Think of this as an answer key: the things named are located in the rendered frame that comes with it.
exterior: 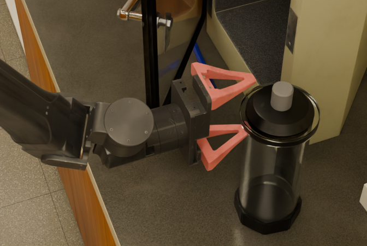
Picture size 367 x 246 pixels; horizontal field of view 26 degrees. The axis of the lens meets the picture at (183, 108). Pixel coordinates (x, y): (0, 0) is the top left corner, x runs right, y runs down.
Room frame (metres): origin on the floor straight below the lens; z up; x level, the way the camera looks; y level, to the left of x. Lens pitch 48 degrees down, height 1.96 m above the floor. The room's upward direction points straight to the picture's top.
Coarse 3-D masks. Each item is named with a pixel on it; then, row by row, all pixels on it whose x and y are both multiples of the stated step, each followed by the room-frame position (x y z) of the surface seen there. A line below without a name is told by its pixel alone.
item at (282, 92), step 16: (256, 96) 0.73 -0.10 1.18; (272, 96) 0.71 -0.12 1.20; (288, 96) 0.70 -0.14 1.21; (304, 96) 0.73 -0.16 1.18; (256, 112) 0.70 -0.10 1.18; (272, 112) 0.70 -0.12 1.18; (288, 112) 0.70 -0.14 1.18; (304, 112) 0.70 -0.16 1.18; (272, 128) 0.68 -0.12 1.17; (288, 128) 0.68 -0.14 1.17; (304, 128) 0.68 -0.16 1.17
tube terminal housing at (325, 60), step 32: (320, 0) 0.83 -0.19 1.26; (352, 0) 0.85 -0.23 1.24; (224, 32) 1.04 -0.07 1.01; (320, 32) 0.84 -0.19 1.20; (352, 32) 0.86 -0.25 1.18; (288, 64) 0.83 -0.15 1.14; (320, 64) 0.84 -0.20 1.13; (352, 64) 0.86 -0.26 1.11; (320, 96) 0.84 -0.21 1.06; (352, 96) 0.92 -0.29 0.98; (320, 128) 0.85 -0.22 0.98
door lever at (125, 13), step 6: (132, 0) 0.90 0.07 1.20; (138, 0) 0.90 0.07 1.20; (126, 6) 0.88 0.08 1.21; (132, 6) 0.88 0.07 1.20; (138, 6) 0.90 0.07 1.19; (120, 12) 0.87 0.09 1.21; (126, 12) 0.87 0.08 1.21; (132, 12) 0.87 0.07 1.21; (120, 18) 0.87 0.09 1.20; (126, 18) 0.86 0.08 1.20; (132, 18) 0.86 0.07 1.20; (138, 18) 0.86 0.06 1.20
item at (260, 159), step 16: (240, 112) 0.71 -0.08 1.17; (256, 128) 0.68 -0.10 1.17; (256, 144) 0.68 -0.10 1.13; (304, 144) 0.68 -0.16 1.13; (256, 160) 0.68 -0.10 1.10; (272, 160) 0.67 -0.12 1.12; (288, 160) 0.67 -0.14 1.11; (304, 160) 0.69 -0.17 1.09; (240, 176) 0.71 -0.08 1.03; (256, 176) 0.68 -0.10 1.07; (272, 176) 0.67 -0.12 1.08; (288, 176) 0.67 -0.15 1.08; (240, 192) 0.70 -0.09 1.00; (256, 192) 0.68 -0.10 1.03; (272, 192) 0.67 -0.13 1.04; (288, 192) 0.67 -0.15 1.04; (256, 208) 0.68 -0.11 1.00; (272, 208) 0.67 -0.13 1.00; (288, 208) 0.68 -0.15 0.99
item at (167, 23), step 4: (160, 16) 0.86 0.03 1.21; (168, 16) 0.85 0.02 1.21; (160, 20) 0.85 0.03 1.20; (164, 20) 0.85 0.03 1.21; (168, 20) 0.85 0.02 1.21; (172, 20) 0.86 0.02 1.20; (160, 24) 0.85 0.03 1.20; (164, 24) 0.85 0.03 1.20; (168, 24) 0.85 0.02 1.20; (172, 24) 0.85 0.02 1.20; (164, 28) 0.85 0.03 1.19; (168, 28) 0.85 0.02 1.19; (164, 32) 0.85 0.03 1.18; (168, 32) 0.85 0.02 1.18; (164, 36) 0.85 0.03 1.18; (168, 36) 0.85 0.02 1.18; (164, 40) 0.84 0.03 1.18; (168, 40) 0.85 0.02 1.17; (164, 44) 0.84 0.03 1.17; (168, 44) 0.85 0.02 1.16; (164, 48) 0.84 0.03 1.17; (164, 52) 0.83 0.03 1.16
